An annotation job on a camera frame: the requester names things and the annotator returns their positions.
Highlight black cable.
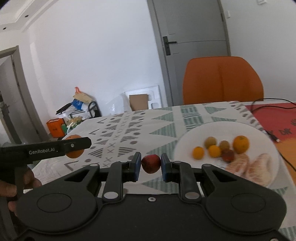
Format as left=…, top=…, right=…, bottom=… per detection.
left=250, top=98, right=296, bottom=172

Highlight bright red plum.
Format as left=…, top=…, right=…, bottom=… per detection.
left=141, top=154, right=161, bottom=174

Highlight grey door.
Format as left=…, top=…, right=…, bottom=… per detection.
left=147, top=0, right=231, bottom=106

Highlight red orange tablecloth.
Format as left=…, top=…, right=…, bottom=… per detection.
left=246, top=100, right=295, bottom=171

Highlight large orange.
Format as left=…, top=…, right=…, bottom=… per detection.
left=63, top=135, right=84, bottom=159

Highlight black door handle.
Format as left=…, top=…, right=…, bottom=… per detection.
left=163, top=36, right=177, bottom=56

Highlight white round plate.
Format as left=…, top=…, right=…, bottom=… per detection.
left=174, top=121, right=280, bottom=187

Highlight greenish yellow round fruit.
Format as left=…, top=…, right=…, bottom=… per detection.
left=219, top=140, right=230, bottom=151

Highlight grey doorway frame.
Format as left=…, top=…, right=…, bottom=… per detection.
left=1, top=46, right=49, bottom=144

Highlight orange chair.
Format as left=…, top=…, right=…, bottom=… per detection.
left=183, top=56, right=264, bottom=104

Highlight orange box on floor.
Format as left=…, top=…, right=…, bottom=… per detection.
left=46, top=118, right=65, bottom=138

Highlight person's left hand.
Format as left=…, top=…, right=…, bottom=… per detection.
left=0, top=165, right=43, bottom=217

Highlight peeled pomelo segment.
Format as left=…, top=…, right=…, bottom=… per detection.
left=245, top=153, right=272, bottom=186
left=225, top=154, right=250, bottom=177

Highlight yellow-green fruit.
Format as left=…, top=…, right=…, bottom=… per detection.
left=204, top=137, right=217, bottom=149

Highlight patterned white tablecloth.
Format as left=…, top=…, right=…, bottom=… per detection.
left=33, top=101, right=295, bottom=240

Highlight black cart with bags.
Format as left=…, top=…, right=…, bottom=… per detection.
left=56, top=87, right=102, bottom=121

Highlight small orange citrus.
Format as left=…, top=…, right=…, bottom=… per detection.
left=192, top=147, right=205, bottom=160

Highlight medium orange mandarin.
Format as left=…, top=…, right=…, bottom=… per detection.
left=232, top=136, right=249, bottom=154

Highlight dark red plum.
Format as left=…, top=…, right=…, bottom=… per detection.
left=221, top=149, right=235, bottom=163

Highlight small yellow-orange citrus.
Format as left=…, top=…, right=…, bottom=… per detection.
left=208, top=145, right=221, bottom=158

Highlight cardboard box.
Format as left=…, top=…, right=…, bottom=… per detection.
left=129, top=94, right=149, bottom=111

